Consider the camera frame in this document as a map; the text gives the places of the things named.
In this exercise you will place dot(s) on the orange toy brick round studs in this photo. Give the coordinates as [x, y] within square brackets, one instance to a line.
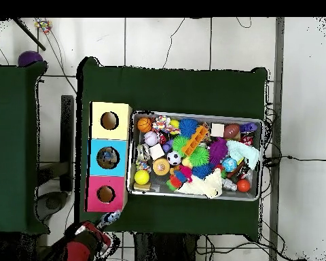
[194, 140]

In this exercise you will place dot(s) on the crushed clear plastic bottle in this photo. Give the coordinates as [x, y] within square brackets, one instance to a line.
[110, 218]

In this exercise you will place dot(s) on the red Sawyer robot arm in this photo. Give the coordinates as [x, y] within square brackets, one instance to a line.
[79, 247]

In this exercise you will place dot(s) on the wooden box three holes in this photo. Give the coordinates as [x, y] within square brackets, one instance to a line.
[122, 133]

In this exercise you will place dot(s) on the clear shallow mesh bin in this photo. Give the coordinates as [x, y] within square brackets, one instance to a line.
[195, 115]

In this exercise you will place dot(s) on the small black white soccer ball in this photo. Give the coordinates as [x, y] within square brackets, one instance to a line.
[174, 158]

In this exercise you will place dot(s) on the small orange basketball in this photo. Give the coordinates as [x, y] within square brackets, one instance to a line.
[144, 125]

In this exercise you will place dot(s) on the blue spiky ball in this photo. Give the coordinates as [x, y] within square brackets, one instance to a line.
[188, 128]

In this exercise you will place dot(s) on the green spiky ball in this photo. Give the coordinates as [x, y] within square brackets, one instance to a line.
[199, 156]

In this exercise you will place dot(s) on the yellow green ball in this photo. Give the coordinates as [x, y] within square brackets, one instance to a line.
[142, 177]

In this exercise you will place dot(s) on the purple spiky ball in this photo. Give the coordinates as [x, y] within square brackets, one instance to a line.
[218, 151]

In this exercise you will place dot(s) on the cream knitted cloth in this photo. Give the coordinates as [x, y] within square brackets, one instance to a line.
[204, 186]

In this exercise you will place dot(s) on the brown toy football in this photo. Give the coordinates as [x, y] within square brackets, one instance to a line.
[232, 131]

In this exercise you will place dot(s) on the light blue cloth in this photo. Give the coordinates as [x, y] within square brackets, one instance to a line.
[243, 154]

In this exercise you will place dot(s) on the black upright bar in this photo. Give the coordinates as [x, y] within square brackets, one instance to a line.
[67, 141]

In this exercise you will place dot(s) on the grey round base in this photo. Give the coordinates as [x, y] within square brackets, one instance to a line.
[53, 202]

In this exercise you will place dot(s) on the dark green side table cloth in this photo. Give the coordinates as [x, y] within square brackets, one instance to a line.
[13, 163]

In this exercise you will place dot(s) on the purple round object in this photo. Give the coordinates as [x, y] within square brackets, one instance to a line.
[30, 58]

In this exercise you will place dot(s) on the small colourful item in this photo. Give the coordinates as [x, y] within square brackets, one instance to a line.
[43, 25]

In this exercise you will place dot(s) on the black stick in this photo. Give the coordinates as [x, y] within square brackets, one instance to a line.
[27, 32]

